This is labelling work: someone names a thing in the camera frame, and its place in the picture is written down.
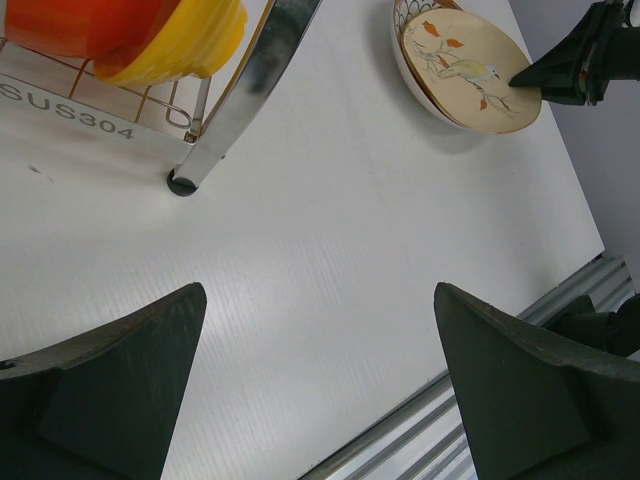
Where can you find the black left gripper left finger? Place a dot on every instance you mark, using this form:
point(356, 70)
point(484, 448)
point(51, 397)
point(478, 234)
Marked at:
point(102, 404)

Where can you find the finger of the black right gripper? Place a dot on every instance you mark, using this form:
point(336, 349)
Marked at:
point(571, 72)

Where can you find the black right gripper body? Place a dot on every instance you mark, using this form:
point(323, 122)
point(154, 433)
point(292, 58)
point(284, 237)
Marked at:
point(610, 47)

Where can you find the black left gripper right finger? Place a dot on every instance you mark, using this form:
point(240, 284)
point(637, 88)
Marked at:
point(535, 404)

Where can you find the beige bird round plate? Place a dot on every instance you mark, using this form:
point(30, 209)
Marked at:
point(464, 63)

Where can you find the stainless steel dish rack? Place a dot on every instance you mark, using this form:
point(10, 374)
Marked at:
point(58, 102)

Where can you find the scale pattern white bowl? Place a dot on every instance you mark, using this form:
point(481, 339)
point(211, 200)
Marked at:
point(402, 12)

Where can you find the yellow bowl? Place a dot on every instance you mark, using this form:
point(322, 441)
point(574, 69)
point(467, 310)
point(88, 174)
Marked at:
point(198, 39)

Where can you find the orange bowl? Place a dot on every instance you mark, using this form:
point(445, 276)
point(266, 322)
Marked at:
point(83, 28)

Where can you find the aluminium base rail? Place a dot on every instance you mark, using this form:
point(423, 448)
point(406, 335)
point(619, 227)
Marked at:
point(424, 438)

